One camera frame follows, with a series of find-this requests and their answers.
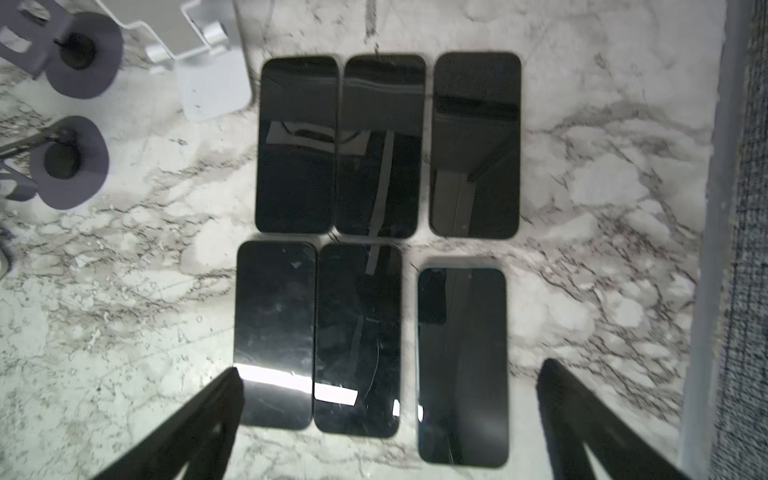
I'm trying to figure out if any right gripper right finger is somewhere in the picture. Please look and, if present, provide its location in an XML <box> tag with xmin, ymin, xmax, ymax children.
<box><xmin>536</xmin><ymin>359</ymin><xmax>686</xmax><ymax>479</ymax></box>

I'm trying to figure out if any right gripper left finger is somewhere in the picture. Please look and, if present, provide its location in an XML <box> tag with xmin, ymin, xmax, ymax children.
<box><xmin>96</xmin><ymin>367</ymin><xmax>244</xmax><ymax>479</ymax></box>

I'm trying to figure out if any black phone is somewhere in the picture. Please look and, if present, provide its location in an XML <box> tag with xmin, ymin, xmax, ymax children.
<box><xmin>313</xmin><ymin>244</ymin><xmax>402</xmax><ymax>438</ymax></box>
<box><xmin>334</xmin><ymin>54</ymin><xmax>426</xmax><ymax>239</ymax></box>
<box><xmin>429</xmin><ymin>52</ymin><xmax>522</xmax><ymax>240</ymax></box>
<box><xmin>233</xmin><ymin>241</ymin><xmax>317</xmax><ymax>430</ymax></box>
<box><xmin>255</xmin><ymin>56</ymin><xmax>339</xmax><ymax>234</ymax></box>
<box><xmin>417</xmin><ymin>268</ymin><xmax>510</xmax><ymax>468</ymax></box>

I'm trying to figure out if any purple round phone stand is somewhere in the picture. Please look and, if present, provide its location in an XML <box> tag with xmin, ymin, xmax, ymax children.
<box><xmin>1</xmin><ymin>116</ymin><xmax>110</xmax><ymax>210</ymax></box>

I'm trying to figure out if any white back phone stand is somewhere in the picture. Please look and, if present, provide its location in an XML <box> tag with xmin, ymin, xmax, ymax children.
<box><xmin>99</xmin><ymin>0</ymin><xmax>253</xmax><ymax>122</ymax></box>

